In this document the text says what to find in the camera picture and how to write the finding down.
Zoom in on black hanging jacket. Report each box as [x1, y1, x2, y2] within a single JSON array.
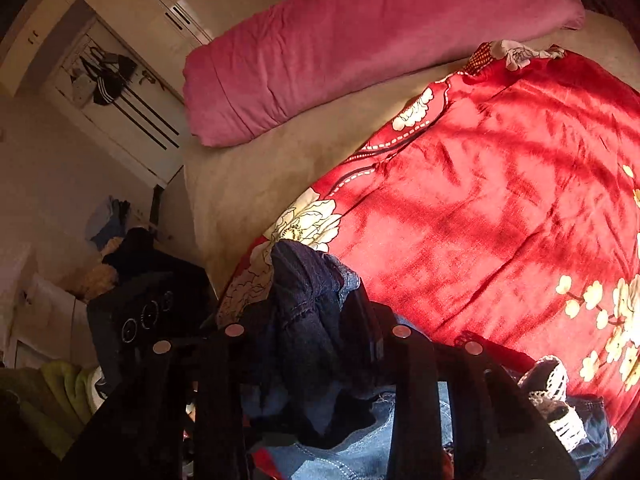
[[79, 47, 139, 107]]

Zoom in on pink rolled blanket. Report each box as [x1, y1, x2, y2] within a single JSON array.
[[182, 0, 586, 149]]

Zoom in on beige bed sheet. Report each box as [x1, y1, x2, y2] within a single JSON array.
[[182, 10, 640, 297]]

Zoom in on black case with round rings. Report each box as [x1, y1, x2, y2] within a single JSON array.
[[87, 269, 217, 388]]

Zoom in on blue cloth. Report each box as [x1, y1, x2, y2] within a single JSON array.
[[84, 196, 132, 247]]

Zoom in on yellow-green cloth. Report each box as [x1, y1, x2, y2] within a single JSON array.
[[0, 360, 103, 461]]

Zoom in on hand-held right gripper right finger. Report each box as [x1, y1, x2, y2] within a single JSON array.
[[384, 326, 582, 480]]

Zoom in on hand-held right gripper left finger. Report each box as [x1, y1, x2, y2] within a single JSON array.
[[65, 325, 252, 480]]

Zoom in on yellow plush toy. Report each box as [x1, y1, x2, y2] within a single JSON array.
[[75, 259, 120, 302]]

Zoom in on white cabinet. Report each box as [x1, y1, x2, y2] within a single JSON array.
[[0, 245, 97, 367]]

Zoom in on dark denim pants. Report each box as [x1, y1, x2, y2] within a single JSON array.
[[240, 239, 396, 448]]

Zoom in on red floral quilt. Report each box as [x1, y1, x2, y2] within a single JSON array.
[[217, 40, 640, 480]]

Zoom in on light blue jeans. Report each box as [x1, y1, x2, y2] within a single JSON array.
[[250, 385, 456, 480]]

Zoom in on white door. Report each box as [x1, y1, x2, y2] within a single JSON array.
[[40, 15, 192, 187]]

